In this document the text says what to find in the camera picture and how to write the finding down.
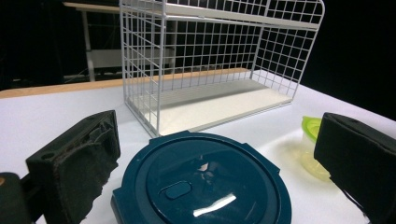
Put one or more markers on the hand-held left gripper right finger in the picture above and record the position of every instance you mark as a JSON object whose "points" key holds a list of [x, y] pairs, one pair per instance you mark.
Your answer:
{"points": [[358, 155]]}

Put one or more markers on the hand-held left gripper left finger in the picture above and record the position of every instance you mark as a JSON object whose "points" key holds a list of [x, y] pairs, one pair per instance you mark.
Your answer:
{"points": [[77, 161]]}

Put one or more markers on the teal round lidded container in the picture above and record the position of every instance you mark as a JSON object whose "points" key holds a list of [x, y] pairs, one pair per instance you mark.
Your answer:
{"points": [[202, 180]]}

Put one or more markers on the small green lidded container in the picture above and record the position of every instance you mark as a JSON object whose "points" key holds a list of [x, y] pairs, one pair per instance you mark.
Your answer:
{"points": [[309, 146]]}

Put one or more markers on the white table mat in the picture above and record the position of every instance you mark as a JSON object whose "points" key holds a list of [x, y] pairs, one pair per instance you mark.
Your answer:
{"points": [[46, 109]]}

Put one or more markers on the white metal desk frame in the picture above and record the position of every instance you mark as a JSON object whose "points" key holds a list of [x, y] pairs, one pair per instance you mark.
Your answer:
{"points": [[88, 37]]}

